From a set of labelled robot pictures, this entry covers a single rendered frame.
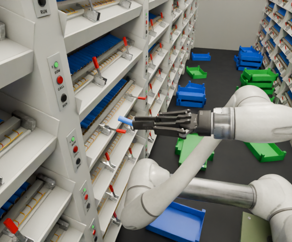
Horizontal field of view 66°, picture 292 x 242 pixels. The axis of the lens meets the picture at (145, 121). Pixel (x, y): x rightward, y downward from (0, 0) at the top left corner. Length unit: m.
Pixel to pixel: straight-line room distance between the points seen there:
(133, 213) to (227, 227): 0.76
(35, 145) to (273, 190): 0.94
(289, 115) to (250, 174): 1.25
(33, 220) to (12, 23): 0.43
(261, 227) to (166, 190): 0.63
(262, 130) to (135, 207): 0.52
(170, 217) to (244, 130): 0.97
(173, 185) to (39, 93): 0.51
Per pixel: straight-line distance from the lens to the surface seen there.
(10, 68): 0.44
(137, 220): 0.90
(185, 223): 1.48
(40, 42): 0.48
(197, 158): 0.79
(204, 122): 0.63
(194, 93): 2.66
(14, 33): 0.48
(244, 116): 0.63
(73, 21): 0.64
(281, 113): 0.64
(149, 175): 0.98
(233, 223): 1.55
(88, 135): 0.79
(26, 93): 0.53
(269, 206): 1.12
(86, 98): 0.67
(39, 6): 0.48
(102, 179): 0.94
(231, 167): 1.87
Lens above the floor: 1.24
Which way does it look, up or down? 33 degrees down
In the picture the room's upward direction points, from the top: straight up
